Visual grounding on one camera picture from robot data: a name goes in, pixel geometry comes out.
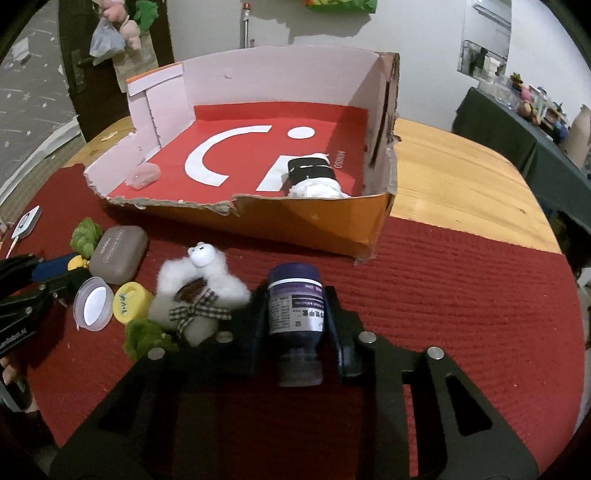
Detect white plush sheep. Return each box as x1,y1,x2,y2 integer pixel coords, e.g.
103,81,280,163
150,242,252,347

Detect black and white rolled cloth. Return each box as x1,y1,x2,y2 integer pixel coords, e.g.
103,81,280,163
285,152,352,199

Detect dark wooden door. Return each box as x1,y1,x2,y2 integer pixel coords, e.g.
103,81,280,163
58,0,175,144

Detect hanging green plush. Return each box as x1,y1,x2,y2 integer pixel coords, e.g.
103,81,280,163
134,0,160,31

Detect dark blue medicine bottle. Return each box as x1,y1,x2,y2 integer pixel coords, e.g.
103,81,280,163
268,263,326,387

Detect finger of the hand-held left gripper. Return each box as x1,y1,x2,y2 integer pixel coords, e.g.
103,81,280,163
31,268,94,302
0,255,75,294

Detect beige vase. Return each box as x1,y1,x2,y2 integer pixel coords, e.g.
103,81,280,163
561,104,591,160

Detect metal pipe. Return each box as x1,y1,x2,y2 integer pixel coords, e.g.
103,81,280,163
240,2,256,49

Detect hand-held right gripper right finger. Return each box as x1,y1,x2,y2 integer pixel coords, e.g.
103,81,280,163
322,285,541,480

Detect green yellow snack bag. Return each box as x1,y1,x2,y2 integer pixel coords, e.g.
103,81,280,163
302,0,378,14

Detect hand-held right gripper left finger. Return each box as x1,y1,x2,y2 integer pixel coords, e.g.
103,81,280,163
55,284,278,480

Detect white air conditioner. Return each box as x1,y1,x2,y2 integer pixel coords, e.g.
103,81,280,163
471,0,512,28

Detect wall mirror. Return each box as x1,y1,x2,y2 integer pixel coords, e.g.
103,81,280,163
457,39,509,77

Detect clutter of small toys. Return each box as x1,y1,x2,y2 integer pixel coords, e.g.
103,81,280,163
478,71,571,139

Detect green plush toy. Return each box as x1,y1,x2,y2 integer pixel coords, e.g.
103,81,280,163
70,218,103,256
122,318,178,361

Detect white cardboard box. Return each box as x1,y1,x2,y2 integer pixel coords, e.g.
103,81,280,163
84,46,402,266

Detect hanging pink plush toys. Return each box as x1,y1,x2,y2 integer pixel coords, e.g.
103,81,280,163
99,0,143,51

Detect clear round plastic lid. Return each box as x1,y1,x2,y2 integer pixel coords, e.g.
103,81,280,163
74,276,115,332

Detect red table mat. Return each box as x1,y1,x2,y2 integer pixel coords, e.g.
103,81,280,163
21,164,583,478

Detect small pink translucent block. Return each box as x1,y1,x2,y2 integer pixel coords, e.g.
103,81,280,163
126,164,161,189

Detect dark green covered table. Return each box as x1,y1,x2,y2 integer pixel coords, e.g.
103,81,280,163
451,85,591,222

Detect yellow bottle cap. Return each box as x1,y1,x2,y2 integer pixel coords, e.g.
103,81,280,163
112,281,154,326

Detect hanging clear plastic bag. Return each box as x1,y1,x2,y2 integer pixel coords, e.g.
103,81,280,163
89,21,127,65

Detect grey plastic case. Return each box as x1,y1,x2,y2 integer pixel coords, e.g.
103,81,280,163
89,225,149,285

